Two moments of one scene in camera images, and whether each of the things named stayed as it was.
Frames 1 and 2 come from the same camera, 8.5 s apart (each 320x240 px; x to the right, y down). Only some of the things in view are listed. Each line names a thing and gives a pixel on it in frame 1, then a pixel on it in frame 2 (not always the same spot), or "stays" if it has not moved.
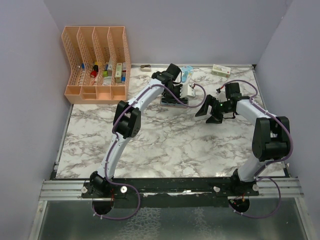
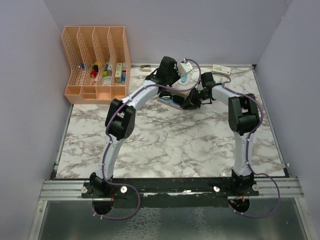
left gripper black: [178, 87] to [177, 76]
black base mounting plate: [170, 192] stays
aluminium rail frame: [63, 190] stays
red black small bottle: [93, 73] stays
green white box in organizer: [119, 73] stays
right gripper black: [214, 119] to [190, 98]
